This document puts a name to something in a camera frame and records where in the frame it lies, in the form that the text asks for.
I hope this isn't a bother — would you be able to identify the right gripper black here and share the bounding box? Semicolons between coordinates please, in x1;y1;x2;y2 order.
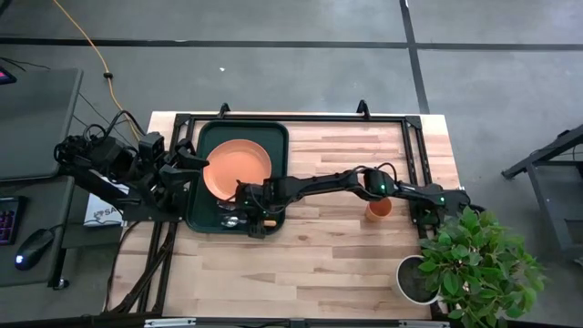
235;178;277;240

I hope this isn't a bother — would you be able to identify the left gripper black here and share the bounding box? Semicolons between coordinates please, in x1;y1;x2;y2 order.
151;138;211;190

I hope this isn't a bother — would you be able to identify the spoon with yellow handle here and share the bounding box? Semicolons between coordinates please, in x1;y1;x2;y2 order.
220;215;278;230

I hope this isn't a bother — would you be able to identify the orange plate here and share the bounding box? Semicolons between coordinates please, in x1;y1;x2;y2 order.
201;138;273;202

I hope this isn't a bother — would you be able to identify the orange cup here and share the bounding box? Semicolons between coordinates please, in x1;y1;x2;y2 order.
364;196;394;223

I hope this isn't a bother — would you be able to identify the dark green plastic tray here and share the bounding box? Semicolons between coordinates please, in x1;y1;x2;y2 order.
184;119;291;236

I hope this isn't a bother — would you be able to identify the white printed box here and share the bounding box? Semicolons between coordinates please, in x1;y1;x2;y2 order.
82;179;125;228

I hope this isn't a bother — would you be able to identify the grey desk top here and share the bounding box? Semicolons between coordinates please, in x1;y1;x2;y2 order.
0;67;85;183

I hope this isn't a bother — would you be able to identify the white plant pot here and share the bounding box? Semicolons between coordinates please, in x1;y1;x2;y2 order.
394;254;444;306

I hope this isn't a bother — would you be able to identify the black computer mouse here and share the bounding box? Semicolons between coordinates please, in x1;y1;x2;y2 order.
14;228;56;272

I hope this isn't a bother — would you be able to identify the black backlit keyboard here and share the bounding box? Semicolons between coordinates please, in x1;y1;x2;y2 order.
0;195;27;247

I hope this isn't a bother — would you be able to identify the green leafy plant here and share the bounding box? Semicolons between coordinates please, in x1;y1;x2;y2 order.
416;205;548;328

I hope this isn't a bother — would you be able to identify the black metal stand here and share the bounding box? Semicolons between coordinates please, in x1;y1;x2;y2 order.
500;123;583;259

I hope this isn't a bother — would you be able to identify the black floor cable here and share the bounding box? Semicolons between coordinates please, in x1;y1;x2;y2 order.
0;56;138;142

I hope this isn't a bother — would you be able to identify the black aluminium table frame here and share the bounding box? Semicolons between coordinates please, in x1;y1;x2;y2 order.
103;99;462;320

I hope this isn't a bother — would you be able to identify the yellow cable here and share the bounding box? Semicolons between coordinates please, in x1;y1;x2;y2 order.
52;0;143;142

